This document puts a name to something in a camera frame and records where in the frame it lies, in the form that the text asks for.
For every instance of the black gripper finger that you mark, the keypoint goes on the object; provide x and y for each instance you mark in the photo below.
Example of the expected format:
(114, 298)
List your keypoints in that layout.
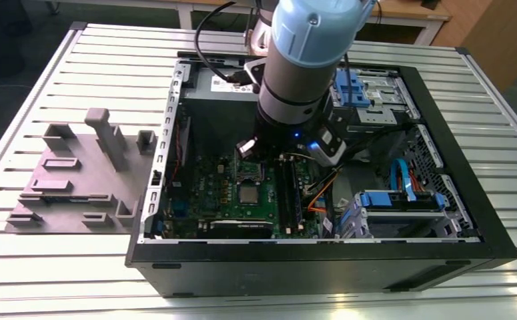
(246, 148)

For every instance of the metal locking lever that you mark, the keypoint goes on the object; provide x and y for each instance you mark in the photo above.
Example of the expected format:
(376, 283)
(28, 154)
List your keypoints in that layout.
(265, 171)

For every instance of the silver CPU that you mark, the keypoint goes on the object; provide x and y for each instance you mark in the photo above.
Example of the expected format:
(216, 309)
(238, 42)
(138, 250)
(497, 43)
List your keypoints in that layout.
(249, 194)

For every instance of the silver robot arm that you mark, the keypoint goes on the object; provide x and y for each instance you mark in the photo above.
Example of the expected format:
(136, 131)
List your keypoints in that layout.
(294, 83)

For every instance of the CPU socket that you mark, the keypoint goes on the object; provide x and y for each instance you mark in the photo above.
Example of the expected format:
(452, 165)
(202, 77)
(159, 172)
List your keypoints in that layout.
(249, 204)

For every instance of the grey power supply unit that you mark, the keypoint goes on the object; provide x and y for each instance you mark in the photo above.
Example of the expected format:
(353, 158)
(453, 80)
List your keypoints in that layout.
(214, 126)

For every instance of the black RAM slot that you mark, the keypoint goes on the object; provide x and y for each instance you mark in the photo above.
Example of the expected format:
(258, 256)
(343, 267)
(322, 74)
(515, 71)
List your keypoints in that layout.
(283, 193)
(278, 193)
(290, 193)

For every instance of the green motherboard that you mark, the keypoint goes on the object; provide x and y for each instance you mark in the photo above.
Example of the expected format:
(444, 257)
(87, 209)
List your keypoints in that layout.
(208, 196)

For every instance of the blue plastic drive latch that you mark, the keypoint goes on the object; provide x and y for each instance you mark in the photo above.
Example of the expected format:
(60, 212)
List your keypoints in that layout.
(358, 96)

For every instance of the black graphics card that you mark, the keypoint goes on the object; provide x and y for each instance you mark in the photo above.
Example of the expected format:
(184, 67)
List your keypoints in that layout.
(241, 228)

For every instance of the metal drive cage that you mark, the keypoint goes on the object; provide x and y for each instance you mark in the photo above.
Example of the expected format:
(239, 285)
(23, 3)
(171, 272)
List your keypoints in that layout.
(382, 116)

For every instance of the hard disk in blue carrier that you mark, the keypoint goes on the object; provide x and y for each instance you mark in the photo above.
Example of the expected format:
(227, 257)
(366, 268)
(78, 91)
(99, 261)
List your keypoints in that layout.
(376, 199)

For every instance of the grey parts rack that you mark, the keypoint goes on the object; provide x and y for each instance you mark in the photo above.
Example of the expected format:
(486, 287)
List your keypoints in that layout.
(88, 180)

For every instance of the metal disk bay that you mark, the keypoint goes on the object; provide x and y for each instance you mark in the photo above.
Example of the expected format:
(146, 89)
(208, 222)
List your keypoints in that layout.
(412, 216)

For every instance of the black PC case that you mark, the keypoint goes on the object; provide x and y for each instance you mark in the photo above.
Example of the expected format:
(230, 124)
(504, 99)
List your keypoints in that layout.
(285, 273)

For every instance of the wooden desk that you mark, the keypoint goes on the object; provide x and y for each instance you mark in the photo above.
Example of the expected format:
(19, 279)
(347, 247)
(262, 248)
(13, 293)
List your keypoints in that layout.
(418, 15)

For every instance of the wooden cabinet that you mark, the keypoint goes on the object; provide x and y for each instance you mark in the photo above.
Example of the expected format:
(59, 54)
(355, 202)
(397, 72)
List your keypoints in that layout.
(498, 40)

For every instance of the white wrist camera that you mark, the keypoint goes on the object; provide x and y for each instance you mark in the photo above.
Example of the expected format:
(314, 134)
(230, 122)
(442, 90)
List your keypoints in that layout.
(326, 150)

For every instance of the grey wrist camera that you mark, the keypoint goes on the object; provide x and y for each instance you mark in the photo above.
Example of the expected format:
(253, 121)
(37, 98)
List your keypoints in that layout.
(254, 71)

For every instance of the white desk frame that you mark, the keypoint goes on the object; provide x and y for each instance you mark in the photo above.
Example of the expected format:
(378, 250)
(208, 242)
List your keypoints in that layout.
(186, 18)

